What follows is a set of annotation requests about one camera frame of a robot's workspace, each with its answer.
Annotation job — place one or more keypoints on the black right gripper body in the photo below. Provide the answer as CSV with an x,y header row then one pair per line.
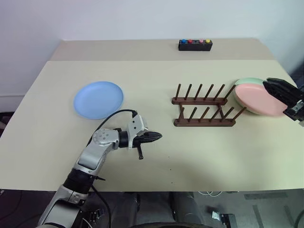
x,y
297,110

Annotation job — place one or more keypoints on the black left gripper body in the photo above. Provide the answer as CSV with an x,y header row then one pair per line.
x,y
140,152

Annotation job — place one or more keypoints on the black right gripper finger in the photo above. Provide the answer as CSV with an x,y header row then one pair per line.
x,y
281,82
283,95

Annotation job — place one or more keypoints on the pink plate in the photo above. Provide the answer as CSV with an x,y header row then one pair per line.
x,y
256,99

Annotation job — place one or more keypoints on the green plate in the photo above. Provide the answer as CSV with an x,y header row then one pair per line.
x,y
247,80

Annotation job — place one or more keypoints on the blue plate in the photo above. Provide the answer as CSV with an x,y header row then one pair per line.
x,y
98,99

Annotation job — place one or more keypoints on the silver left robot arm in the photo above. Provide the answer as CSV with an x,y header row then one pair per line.
x,y
90,156

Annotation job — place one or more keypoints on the brown wooden dish rack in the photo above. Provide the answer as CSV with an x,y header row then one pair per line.
x,y
202,123

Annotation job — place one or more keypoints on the dark rounded shape under table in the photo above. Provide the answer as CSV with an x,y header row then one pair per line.
x,y
185,206
123,209

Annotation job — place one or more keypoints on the yellow push button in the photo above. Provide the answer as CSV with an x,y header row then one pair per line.
x,y
208,40

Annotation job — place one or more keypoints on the black button box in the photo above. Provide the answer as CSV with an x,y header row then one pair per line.
x,y
194,47

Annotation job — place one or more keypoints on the blue push button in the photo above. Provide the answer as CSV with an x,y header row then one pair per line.
x,y
183,41

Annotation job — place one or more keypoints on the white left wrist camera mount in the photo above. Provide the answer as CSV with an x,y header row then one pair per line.
x,y
135,123

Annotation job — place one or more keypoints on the metal bracket on floor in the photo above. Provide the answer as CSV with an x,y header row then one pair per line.
x,y
223,217

